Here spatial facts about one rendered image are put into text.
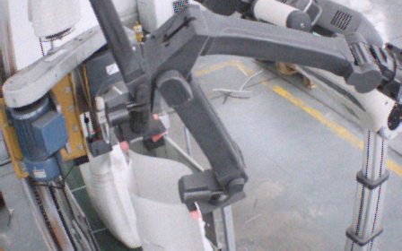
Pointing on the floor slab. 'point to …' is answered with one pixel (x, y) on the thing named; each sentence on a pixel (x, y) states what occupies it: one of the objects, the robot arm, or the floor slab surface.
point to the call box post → (228, 228)
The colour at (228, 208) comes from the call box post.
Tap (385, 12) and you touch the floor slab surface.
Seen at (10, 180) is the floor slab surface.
